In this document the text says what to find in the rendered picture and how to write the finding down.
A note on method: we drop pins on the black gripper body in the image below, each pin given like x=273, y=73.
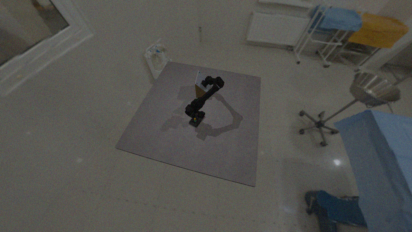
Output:
x=200, y=113

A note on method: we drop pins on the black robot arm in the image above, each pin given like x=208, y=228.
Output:
x=198, y=103

